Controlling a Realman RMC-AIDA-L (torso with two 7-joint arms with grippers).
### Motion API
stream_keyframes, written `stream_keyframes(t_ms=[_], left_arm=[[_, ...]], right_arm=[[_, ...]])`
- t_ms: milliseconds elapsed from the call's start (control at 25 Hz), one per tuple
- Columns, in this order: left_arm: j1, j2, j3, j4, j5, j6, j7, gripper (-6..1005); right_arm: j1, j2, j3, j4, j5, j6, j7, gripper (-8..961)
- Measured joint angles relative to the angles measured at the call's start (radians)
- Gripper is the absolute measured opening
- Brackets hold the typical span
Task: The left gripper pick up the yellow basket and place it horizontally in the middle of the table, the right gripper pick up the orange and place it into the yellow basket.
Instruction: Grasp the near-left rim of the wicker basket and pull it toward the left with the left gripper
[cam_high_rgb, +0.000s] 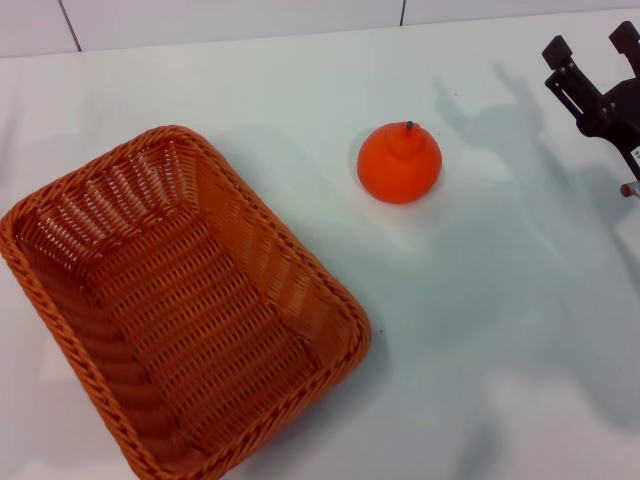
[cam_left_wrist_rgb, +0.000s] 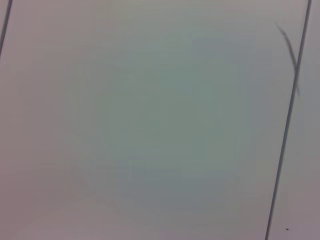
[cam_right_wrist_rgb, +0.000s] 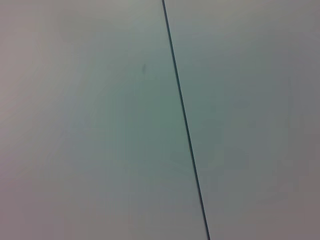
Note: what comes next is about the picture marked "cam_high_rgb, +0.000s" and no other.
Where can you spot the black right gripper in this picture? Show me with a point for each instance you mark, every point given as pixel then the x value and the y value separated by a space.
pixel 617 117

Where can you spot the orange toy tangerine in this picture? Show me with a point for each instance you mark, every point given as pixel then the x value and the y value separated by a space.
pixel 397 167

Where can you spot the orange woven wicker basket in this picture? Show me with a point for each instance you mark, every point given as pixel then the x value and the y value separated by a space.
pixel 200 320

